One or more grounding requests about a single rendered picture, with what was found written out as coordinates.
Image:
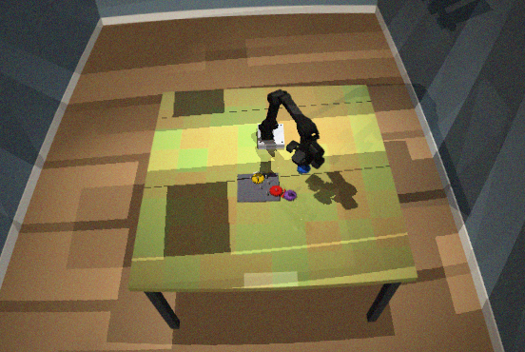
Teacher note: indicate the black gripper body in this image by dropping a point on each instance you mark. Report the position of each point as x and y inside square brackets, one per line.
[314, 163]

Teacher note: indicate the red gear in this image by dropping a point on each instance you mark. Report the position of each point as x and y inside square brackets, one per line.
[274, 192]

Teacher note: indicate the purple gear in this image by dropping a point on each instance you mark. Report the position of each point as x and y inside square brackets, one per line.
[290, 195]

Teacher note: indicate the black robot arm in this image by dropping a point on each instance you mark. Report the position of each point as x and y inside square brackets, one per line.
[305, 126]

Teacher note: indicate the blue gear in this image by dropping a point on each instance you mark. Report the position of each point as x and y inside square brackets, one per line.
[303, 169]

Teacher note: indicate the yellow gear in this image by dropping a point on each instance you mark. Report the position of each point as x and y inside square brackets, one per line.
[257, 180]

